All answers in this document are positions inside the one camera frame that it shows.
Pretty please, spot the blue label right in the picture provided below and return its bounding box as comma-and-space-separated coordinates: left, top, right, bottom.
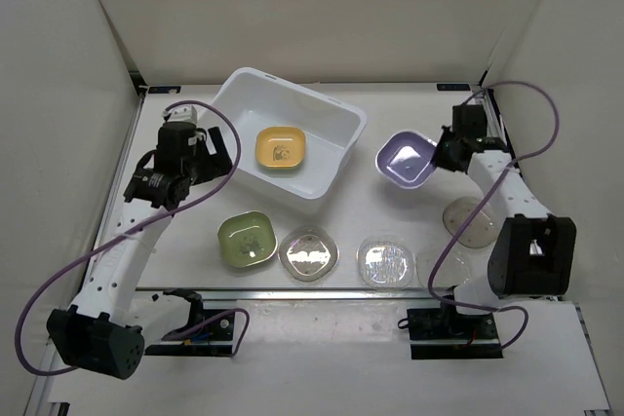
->
436, 83, 471, 92

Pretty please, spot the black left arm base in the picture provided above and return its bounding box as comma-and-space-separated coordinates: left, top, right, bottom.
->
145, 288, 236, 358

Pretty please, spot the clear textured glass plate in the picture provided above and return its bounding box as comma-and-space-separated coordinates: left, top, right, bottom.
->
356, 238, 415, 289

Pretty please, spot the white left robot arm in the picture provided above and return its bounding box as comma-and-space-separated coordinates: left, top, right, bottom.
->
47, 122, 232, 380

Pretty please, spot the clear frosted flat plate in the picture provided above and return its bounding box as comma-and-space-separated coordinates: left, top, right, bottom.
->
415, 250, 465, 288

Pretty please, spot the green panda plate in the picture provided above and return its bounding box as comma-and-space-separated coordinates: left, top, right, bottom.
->
217, 210, 278, 269

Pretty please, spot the yellow panda plate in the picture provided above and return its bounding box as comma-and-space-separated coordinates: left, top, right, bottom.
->
254, 126, 307, 172

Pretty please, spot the purple panda plate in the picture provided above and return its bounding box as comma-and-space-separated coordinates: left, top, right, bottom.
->
375, 130, 437, 190

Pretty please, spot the clear smoky oval plate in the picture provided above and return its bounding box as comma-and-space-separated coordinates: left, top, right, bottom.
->
443, 197, 499, 249

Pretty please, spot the blue label left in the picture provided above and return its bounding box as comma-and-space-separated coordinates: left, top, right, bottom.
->
147, 86, 181, 95

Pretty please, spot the white plastic bin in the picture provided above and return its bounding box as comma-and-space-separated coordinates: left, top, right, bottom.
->
182, 66, 369, 216

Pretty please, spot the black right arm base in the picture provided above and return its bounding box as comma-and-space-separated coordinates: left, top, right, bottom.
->
397, 306, 503, 360

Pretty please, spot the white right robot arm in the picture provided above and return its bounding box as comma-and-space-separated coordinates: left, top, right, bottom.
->
431, 104, 577, 338

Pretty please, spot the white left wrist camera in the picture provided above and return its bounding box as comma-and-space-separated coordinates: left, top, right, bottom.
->
162, 104, 198, 126

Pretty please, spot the clear iridescent square plate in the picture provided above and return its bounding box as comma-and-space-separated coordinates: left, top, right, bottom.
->
278, 225, 339, 283

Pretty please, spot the blue label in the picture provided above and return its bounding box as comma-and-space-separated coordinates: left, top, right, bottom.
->
147, 86, 181, 95
436, 83, 471, 92

